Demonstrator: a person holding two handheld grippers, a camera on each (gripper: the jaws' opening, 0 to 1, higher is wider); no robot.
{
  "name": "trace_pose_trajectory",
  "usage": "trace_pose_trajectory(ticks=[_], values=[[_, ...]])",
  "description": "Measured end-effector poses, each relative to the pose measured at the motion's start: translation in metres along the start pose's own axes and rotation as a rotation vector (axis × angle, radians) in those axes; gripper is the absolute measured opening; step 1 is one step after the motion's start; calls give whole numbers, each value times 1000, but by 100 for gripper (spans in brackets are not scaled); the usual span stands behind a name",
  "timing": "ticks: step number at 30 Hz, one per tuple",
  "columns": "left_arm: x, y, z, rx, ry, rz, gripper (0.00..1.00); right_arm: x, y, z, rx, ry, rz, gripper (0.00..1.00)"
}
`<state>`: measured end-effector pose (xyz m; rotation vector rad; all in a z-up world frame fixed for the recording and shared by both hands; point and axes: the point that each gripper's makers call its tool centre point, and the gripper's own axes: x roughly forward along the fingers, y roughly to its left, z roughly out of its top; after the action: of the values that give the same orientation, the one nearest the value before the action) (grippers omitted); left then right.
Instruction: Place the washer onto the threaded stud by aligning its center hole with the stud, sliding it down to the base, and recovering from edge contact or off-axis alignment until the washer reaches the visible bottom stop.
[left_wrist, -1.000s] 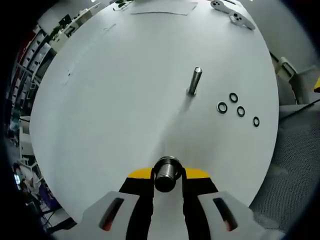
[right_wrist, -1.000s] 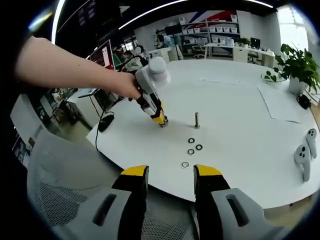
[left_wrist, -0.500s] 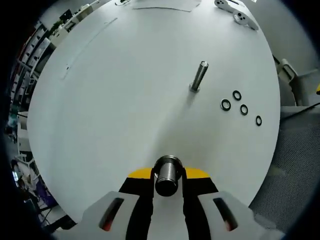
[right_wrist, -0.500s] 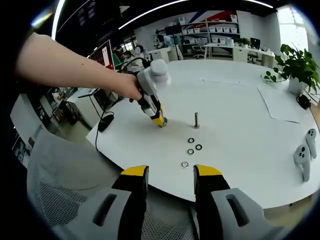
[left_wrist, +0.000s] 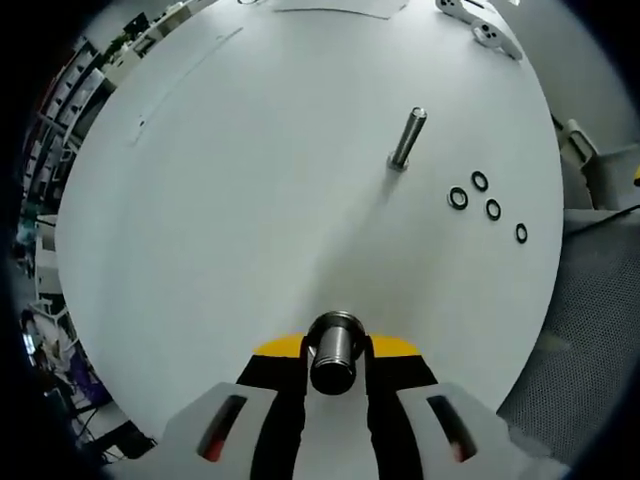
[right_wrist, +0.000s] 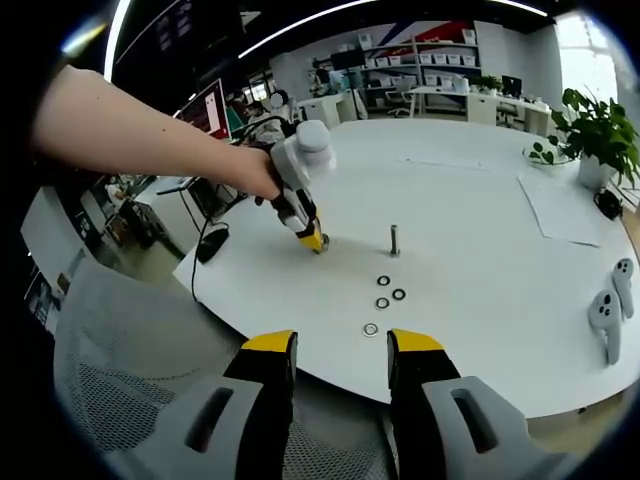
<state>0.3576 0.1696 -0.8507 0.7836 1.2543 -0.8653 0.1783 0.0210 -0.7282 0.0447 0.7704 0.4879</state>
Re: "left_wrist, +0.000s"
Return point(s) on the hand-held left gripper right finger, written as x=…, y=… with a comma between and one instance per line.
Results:
x=400, y=395

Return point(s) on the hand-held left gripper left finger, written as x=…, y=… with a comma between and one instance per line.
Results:
x=260, y=400

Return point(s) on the thick threaded metal stud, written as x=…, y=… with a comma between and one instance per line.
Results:
x=334, y=365

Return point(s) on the small metal washer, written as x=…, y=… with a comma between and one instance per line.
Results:
x=517, y=234
x=450, y=197
x=473, y=181
x=487, y=210

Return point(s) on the thin threaded metal stud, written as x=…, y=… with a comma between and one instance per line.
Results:
x=407, y=137

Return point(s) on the grey mesh office chair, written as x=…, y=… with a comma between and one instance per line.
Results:
x=590, y=280

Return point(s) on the white game controller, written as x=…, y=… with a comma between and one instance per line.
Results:
x=492, y=37
x=452, y=9

